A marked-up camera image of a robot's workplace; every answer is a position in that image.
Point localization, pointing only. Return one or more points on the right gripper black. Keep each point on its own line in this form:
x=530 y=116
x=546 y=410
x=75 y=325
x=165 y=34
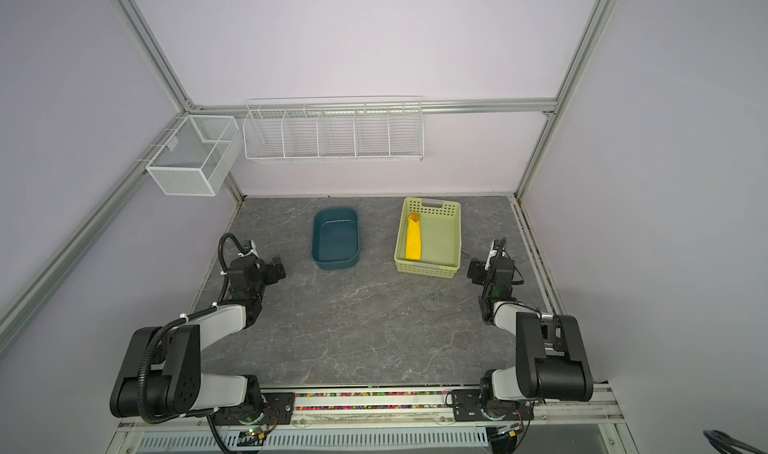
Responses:
x=477 y=270

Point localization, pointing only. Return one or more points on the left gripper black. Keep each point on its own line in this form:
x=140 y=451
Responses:
x=269 y=272

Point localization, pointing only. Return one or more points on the yellow paper napkin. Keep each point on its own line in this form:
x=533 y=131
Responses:
x=413 y=246

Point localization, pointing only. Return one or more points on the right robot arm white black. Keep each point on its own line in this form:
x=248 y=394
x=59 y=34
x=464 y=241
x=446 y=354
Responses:
x=550 y=357

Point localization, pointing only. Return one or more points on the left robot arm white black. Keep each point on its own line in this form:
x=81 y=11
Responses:
x=161 y=377

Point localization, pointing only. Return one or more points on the light green perforated basket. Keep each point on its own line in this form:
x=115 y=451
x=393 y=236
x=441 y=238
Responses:
x=440 y=234

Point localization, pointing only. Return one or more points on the dark teal plastic tub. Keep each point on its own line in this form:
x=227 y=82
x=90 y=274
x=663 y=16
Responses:
x=336 y=238

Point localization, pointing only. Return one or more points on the white mesh box basket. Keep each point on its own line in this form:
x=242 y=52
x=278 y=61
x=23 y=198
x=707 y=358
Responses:
x=196 y=158

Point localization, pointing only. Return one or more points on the white vent grille strip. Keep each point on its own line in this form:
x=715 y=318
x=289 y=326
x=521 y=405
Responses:
x=321 y=440

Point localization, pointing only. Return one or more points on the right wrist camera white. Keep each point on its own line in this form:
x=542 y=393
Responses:
x=496 y=246

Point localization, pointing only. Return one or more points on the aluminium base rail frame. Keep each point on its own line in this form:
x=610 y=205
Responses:
x=597 y=426

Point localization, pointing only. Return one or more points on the white wire shelf rack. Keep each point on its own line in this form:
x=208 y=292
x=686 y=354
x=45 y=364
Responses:
x=334 y=128

